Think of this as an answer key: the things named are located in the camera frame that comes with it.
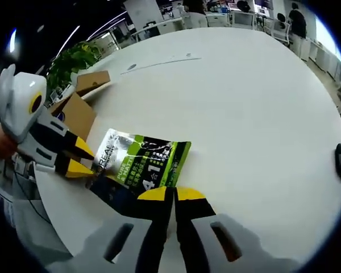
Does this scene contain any green potted plant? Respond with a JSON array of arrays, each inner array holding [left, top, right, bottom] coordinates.
[[47, 41, 101, 99]]

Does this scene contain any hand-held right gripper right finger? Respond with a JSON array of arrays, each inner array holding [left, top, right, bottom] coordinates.
[[174, 185, 300, 273]]

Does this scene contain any white mesh office chair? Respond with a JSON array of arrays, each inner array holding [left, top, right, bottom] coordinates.
[[272, 20, 291, 43], [232, 10, 257, 30]]

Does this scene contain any green black soft item pouch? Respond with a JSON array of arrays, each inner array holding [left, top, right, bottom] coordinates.
[[86, 128, 193, 200]]

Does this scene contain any brown cardboard shoe box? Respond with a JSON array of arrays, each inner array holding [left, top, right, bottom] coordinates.
[[49, 71, 112, 146]]

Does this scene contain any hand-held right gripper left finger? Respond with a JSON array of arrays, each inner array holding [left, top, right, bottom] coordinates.
[[44, 186, 176, 273]]

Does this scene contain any white standing desk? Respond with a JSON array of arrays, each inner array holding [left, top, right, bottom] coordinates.
[[130, 16, 187, 38]]

